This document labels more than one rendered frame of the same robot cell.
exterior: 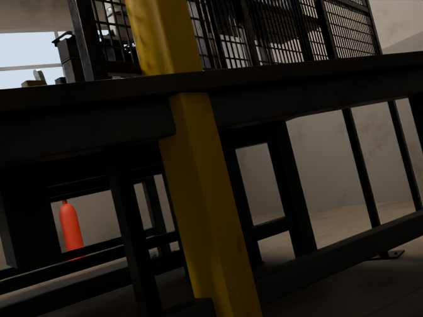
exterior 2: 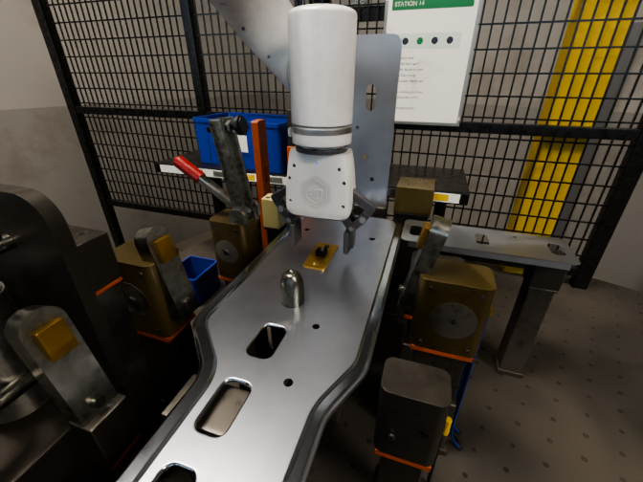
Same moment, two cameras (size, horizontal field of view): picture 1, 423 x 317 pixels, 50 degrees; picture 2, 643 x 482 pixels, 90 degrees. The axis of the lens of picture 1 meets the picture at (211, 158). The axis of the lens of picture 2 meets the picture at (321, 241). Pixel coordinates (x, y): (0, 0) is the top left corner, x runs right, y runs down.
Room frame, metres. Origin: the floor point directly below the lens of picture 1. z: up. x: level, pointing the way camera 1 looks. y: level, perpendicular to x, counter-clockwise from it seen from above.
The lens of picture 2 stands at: (1.94, 0.67, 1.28)
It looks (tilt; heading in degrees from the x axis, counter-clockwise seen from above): 28 degrees down; 250
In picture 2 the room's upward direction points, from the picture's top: straight up
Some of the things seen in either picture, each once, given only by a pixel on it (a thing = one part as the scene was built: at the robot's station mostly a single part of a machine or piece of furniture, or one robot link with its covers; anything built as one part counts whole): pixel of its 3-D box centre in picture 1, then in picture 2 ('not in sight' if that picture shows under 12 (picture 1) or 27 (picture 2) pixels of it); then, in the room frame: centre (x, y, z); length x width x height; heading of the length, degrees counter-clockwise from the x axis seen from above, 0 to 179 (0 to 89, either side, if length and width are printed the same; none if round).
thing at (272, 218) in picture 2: not in sight; (278, 275); (1.83, 0.09, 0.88); 0.04 x 0.04 x 0.37; 51
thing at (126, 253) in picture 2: not in sight; (165, 352); (2.05, 0.24, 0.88); 0.11 x 0.07 x 0.37; 141
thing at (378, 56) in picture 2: not in sight; (365, 128); (1.60, 0.03, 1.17); 0.12 x 0.01 x 0.34; 141
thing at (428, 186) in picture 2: not in sight; (406, 252); (1.50, 0.10, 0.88); 0.08 x 0.08 x 0.36; 51
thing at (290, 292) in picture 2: not in sight; (292, 290); (1.86, 0.32, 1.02); 0.03 x 0.03 x 0.07
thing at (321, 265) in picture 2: not in sight; (321, 252); (1.78, 0.23, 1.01); 0.08 x 0.04 x 0.01; 51
